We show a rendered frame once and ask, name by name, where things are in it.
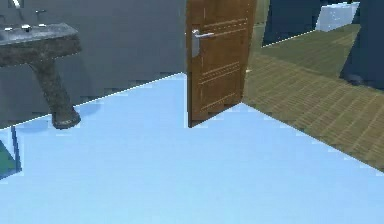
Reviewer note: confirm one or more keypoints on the blue green bin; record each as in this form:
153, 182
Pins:
8, 156

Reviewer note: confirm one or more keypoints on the grey stone pedestal sink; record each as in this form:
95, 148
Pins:
50, 66

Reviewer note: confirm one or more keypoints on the brown wooden room door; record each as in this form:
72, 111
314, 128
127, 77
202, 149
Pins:
216, 63

